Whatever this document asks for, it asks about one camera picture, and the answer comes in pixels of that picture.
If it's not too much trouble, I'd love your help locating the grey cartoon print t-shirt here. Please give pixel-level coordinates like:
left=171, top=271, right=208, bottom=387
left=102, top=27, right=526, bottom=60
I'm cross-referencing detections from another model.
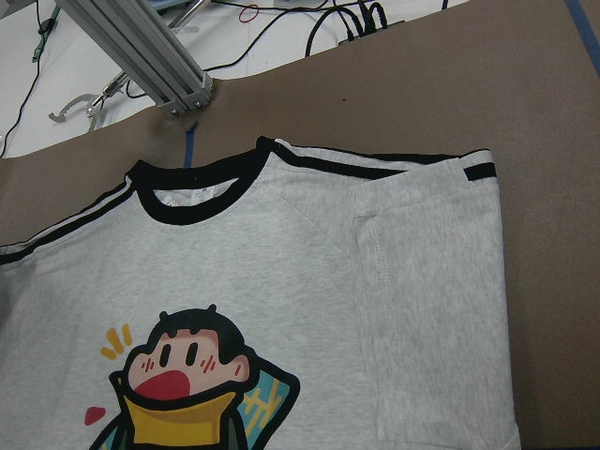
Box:
left=1, top=138, right=520, bottom=449

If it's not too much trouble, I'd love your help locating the red rubber band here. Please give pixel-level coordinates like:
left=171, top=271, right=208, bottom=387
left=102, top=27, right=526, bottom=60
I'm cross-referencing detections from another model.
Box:
left=238, top=4, right=260, bottom=23

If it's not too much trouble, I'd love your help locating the white reacher grabber tool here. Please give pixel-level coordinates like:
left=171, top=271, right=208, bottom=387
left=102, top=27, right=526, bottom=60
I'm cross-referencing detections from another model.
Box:
left=48, top=71, right=130, bottom=132

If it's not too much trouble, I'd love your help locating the black braided cable bundle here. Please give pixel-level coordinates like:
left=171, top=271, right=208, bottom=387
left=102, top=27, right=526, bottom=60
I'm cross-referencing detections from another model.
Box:
left=305, top=0, right=390, bottom=58

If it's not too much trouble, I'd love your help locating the aluminium frame post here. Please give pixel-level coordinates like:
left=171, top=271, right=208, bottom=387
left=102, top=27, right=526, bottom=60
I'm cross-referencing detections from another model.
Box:
left=58, top=1, right=213, bottom=116

